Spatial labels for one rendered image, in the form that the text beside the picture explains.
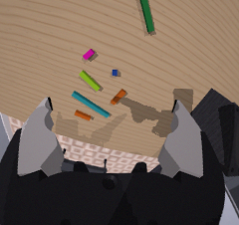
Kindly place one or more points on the small magenta block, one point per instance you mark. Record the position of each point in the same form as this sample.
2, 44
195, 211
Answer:
88, 54

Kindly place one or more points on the turquoise rod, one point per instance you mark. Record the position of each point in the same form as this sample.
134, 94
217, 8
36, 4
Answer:
90, 104

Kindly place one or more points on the orange rod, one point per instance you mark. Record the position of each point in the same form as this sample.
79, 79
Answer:
119, 95
83, 115

